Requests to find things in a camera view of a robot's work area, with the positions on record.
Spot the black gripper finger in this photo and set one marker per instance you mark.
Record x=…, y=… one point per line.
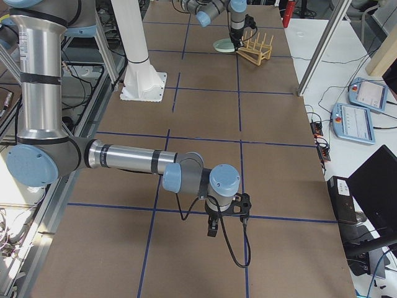
x=212, y=227
x=239, y=44
x=233, y=43

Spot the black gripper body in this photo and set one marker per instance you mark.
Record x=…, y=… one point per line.
x=213, y=215
x=234, y=34

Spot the pale green plate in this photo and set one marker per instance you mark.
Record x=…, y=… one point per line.
x=224, y=46

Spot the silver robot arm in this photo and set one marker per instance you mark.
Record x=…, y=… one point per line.
x=207, y=11
x=44, y=152

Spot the wooden dish rack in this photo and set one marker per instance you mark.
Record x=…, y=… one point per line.
x=255, y=48

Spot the red cylinder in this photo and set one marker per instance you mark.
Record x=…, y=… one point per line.
x=289, y=9

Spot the orange black usb hub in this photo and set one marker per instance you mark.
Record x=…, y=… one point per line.
x=316, y=128

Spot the black computer box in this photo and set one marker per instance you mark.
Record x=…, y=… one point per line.
x=342, y=201

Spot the lower blue teach pendant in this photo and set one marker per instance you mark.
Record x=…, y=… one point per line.
x=353, y=123

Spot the blue teach pendant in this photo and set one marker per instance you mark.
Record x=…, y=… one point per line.
x=353, y=123
x=368, y=93

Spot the upper blue teach pendant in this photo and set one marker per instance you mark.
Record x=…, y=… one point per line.
x=368, y=93

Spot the black monitor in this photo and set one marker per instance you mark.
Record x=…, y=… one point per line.
x=373, y=186

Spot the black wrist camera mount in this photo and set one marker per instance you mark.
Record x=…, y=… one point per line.
x=240, y=205

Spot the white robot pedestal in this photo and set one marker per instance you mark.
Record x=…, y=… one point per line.
x=141, y=82

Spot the aluminium frame post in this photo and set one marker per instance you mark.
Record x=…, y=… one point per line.
x=335, y=19

